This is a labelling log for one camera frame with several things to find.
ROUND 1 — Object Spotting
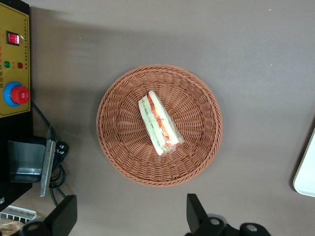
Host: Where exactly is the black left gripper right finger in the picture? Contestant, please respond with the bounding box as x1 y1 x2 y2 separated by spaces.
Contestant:
186 193 269 236

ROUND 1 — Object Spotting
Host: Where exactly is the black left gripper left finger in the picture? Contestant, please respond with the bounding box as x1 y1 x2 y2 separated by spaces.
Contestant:
18 195 78 236

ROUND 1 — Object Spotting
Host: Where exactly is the plastic wrapped triangle sandwich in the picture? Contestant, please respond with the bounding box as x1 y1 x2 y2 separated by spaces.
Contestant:
137 90 185 156

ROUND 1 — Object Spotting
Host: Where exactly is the brown round wicker basket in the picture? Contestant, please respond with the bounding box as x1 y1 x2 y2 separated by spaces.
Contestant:
95 64 223 187

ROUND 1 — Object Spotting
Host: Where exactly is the cream plastic tray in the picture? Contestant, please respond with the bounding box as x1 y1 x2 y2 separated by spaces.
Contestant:
292 127 315 197

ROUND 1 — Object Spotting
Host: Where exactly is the white slotted rack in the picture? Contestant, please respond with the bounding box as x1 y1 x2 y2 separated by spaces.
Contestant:
0 206 37 224

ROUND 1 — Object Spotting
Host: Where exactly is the brown bread in wrapper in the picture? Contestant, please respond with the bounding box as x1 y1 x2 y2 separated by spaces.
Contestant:
0 219 25 236

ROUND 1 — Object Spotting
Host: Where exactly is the black power plug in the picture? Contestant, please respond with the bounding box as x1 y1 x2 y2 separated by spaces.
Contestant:
54 142 70 163

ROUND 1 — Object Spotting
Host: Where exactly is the black machine with yellow panel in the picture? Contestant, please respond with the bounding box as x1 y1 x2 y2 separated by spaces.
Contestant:
0 0 34 212

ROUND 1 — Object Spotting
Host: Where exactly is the grey metal chute bracket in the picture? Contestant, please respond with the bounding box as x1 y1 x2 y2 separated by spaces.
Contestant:
7 139 57 197

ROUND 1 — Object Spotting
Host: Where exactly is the black power cable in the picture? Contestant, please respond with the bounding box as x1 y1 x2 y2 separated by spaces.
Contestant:
31 101 67 207

